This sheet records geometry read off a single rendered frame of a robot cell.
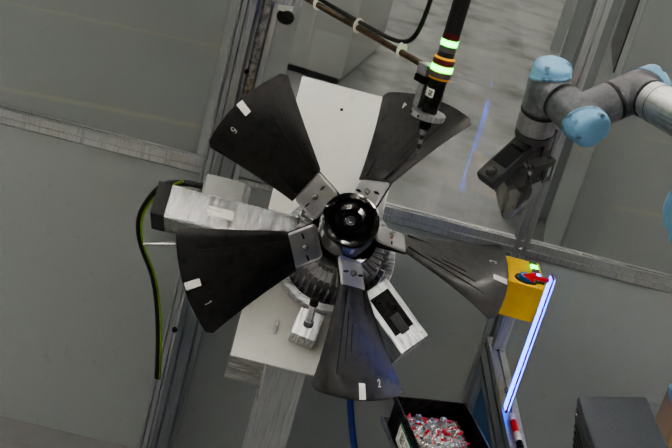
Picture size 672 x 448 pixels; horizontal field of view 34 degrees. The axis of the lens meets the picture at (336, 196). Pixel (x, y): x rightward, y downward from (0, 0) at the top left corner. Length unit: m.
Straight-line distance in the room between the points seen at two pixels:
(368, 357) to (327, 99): 0.69
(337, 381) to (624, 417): 0.63
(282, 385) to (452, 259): 0.52
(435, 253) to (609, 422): 0.68
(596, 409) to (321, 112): 1.12
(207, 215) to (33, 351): 1.13
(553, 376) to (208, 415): 1.02
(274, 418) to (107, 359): 0.85
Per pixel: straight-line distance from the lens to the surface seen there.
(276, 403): 2.55
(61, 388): 3.37
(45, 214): 3.14
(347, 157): 2.55
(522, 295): 2.58
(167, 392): 3.14
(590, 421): 1.73
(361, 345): 2.19
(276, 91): 2.30
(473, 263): 2.30
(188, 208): 2.36
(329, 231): 2.18
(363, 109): 2.60
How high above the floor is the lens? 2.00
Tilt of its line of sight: 20 degrees down
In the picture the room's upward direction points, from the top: 15 degrees clockwise
